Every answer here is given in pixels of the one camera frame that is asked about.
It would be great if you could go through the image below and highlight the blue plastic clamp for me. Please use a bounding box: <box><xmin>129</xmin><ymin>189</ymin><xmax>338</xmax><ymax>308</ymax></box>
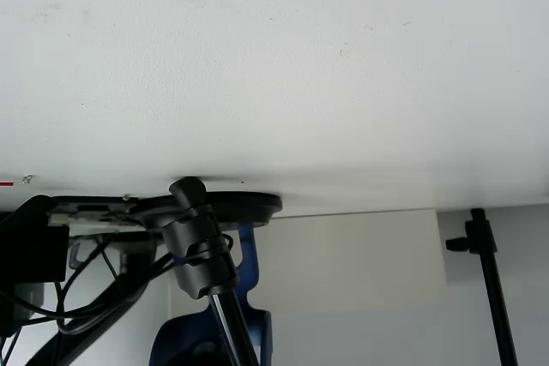
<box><xmin>148</xmin><ymin>223</ymin><xmax>275</xmax><ymax>366</ymax></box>

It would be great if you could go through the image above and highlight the white board panel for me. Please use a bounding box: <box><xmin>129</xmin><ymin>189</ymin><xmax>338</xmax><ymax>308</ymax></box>
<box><xmin>256</xmin><ymin>207</ymin><xmax>449</xmax><ymax>318</ymax></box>

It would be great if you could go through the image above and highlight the black stand with clamp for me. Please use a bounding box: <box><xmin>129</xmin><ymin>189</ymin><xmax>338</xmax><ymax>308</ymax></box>
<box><xmin>444</xmin><ymin>207</ymin><xmax>520</xmax><ymax>366</ymax></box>

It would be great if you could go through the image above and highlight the black box device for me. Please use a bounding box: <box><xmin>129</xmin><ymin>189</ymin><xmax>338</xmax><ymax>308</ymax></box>
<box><xmin>0</xmin><ymin>194</ymin><xmax>70</xmax><ymax>285</ymax></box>

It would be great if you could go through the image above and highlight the black camera tripod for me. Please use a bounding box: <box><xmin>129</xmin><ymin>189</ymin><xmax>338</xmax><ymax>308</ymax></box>
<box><xmin>128</xmin><ymin>176</ymin><xmax>285</xmax><ymax>366</ymax></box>

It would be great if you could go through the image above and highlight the thick black cable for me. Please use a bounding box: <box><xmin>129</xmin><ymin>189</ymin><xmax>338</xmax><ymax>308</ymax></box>
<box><xmin>25</xmin><ymin>249</ymin><xmax>177</xmax><ymax>366</ymax></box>

